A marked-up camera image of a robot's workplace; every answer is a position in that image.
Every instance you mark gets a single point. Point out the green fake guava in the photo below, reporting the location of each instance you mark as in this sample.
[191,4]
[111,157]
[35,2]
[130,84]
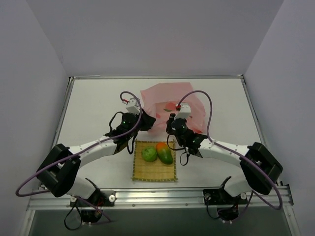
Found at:
[149,154]

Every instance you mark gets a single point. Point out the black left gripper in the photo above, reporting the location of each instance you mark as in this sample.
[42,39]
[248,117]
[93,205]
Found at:
[147,120]

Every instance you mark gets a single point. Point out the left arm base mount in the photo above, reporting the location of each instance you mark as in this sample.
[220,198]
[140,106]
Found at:
[90,209]

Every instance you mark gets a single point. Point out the woven bamboo mat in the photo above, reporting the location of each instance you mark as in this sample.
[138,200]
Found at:
[152,171]

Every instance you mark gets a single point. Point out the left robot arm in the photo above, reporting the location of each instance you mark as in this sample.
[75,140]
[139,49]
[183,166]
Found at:
[58,171]

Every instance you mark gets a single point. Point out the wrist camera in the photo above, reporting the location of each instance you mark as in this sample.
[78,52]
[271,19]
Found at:
[133,107]
[184,111]

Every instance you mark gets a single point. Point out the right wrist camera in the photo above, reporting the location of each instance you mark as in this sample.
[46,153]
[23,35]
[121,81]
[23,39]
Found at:
[184,111]

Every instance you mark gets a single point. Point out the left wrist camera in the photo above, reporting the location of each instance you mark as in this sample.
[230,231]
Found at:
[133,107]

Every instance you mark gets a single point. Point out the aluminium table frame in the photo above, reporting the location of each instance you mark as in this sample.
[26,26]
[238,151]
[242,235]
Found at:
[159,208]

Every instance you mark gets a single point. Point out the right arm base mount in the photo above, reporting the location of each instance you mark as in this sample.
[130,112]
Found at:
[227,207]

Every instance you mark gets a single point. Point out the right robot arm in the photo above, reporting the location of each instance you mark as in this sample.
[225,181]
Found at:
[260,169]

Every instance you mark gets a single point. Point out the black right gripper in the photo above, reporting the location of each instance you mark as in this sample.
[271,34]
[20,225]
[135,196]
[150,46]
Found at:
[169,123]

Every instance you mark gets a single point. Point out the green orange fake mango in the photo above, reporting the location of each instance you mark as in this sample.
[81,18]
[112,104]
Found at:
[164,153]

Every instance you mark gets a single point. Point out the pink plastic bag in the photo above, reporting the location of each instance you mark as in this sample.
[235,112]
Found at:
[160,100]

